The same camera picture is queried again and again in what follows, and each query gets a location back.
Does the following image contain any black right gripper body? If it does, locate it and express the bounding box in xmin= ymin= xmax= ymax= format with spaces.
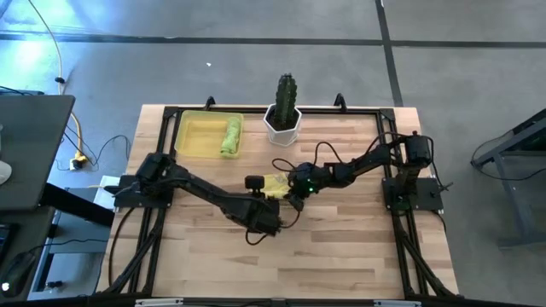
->
xmin=286 ymin=160 xmax=328 ymax=213

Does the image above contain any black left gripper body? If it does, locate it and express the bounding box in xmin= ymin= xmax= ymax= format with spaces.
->
xmin=229 ymin=174 xmax=285 ymax=236

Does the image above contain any yellow microfiber towel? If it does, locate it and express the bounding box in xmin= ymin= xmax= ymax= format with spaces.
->
xmin=260 ymin=171 xmax=292 ymax=200

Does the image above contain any green microfiber towel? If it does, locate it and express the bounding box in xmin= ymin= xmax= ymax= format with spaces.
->
xmin=219 ymin=116 xmax=243 ymax=156

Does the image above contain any yellow plastic basket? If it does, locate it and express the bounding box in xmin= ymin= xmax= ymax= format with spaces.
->
xmin=173 ymin=109 xmax=245 ymax=160

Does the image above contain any white plant pot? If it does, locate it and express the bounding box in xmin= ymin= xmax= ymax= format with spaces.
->
xmin=262 ymin=103 xmax=303 ymax=148

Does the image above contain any green cactus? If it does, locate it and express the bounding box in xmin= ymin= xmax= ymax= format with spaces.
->
xmin=272 ymin=72 xmax=299 ymax=127

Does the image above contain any white floor box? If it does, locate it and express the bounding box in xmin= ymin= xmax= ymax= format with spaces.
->
xmin=92 ymin=174 xmax=123 ymax=212

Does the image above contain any black desk foot bar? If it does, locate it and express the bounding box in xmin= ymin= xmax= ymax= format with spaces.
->
xmin=40 ymin=182 xmax=117 ymax=228

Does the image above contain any grey desk base shelf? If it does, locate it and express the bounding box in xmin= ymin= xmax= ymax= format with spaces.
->
xmin=27 ymin=211 xmax=113 ymax=295

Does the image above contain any grey metal table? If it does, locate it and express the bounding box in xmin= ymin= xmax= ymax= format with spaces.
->
xmin=471 ymin=107 xmax=546 ymax=251

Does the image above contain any black side desk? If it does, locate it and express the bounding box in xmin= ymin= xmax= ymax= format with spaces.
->
xmin=0 ymin=94 xmax=77 ymax=213

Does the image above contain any black computer mouse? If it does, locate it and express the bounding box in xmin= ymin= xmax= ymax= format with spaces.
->
xmin=0 ymin=251 xmax=38 ymax=298

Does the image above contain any white object on desk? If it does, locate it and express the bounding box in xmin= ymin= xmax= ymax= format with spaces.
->
xmin=0 ymin=158 xmax=14 ymax=186

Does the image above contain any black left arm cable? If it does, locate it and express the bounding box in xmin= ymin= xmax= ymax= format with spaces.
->
xmin=244 ymin=208 xmax=302 ymax=247

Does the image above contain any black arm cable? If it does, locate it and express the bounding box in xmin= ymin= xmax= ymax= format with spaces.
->
xmin=244 ymin=208 xmax=302 ymax=247
xmin=271 ymin=140 xmax=345 ymax=172

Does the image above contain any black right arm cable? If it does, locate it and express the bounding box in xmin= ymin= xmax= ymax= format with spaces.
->
xmin=271 ymin=140 xmax=345 ymax=172

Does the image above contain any black aluminium table frame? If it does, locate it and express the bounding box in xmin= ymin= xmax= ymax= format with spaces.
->
xmin=96 ymin=104 xmax=457 ymax=299

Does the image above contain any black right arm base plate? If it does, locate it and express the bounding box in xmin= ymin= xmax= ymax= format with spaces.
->
xmin=381 ymin=177 xmax=445 ymax=213

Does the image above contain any silver edge bracket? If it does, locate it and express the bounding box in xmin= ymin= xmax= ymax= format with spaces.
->
xmin=134 ymin=298 xmax=185 ymax=307
xmin=373 ymin=298 xmax=422 ymax=307

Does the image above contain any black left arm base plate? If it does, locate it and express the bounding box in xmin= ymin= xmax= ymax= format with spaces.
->
xmin=113 ymin=173 xmax=175 ymax=210

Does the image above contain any black floor cable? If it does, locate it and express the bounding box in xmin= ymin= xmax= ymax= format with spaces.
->
xmin=62 ymin=125 xmax=132 ymax=172

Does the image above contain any yellow extension cable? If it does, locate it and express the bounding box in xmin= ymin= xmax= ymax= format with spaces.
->
xmin=26 ymin=0 xmax=86 ymax=165

